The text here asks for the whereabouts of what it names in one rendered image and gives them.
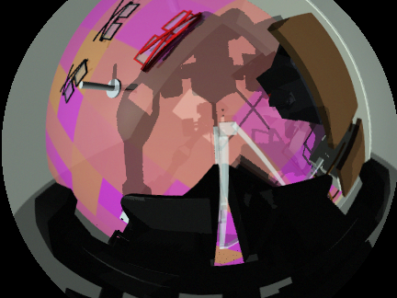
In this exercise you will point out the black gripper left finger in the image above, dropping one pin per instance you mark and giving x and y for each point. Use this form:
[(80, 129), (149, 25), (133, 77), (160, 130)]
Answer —
[(197, 211)]

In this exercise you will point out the black-framed clear glasses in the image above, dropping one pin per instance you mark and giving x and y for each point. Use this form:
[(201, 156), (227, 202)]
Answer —
[(78, 76)]

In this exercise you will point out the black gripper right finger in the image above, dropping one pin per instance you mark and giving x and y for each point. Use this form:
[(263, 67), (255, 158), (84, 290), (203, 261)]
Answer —
[(255, 206)]

